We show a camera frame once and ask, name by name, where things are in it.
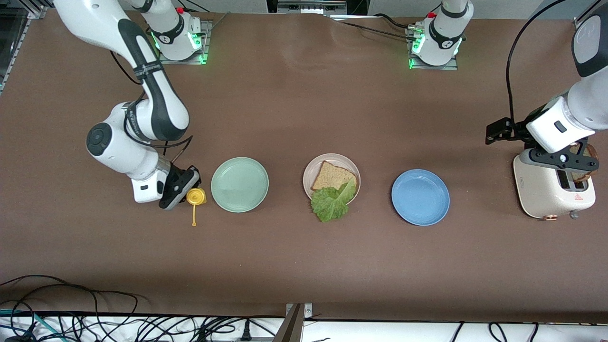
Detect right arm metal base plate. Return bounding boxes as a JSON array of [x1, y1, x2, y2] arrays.
[[158, 20, 213, 65]]

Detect dark metal frame equipment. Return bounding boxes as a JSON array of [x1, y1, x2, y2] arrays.
[[266, 0, 369, 17]]

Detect cream white toaster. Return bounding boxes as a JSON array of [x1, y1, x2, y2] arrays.
[[513, 147, 596, 221]]

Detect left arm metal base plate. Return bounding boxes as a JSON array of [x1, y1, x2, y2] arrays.
[[409, 26, 459, 71]]

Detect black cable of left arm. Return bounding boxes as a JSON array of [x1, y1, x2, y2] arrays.
[[506, 0, 568, 124]]

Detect blue plate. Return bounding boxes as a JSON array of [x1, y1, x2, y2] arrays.
[[391, 169, 450, 226]]

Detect teal cable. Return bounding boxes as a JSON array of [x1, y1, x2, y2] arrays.
[[0, 309, 62, 342]]

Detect mint green plate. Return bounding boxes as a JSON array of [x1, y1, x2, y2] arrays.
[[210, 157, 269, 213]]

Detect thin black cables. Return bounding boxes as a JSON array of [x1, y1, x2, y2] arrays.
[[449, 322, 537, 342]]

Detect black cable to left base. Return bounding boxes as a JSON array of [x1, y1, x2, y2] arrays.
[[330, 13, 421, 41]]

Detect brown bread slice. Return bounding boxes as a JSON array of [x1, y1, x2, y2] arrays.
[[311, 161, 358, 192], [571, 142, 600, 183]]

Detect yellow mustard squeeze bottle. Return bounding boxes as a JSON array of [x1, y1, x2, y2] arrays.
[[186, 188, 208, 227]]

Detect long black looping cable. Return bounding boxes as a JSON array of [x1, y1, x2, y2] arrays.
[[0, 275, 139, 342]]

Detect aluminium frame rail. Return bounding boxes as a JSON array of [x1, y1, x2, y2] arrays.
[[0, 5, 48, 93], [574, 5, 608, 29]]

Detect grey metal bracket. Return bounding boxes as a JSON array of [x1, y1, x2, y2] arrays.
[[273, 303, 314, 342]]

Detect beige plate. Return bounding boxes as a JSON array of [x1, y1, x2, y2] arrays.
[[303, 153, 361, 209]]

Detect tangled black cable bundle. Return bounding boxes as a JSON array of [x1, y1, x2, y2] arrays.
[[62, 313, 285, 342]]

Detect green lettuce leaf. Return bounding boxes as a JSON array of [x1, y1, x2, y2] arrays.
[[310, 178, 357, 222]]

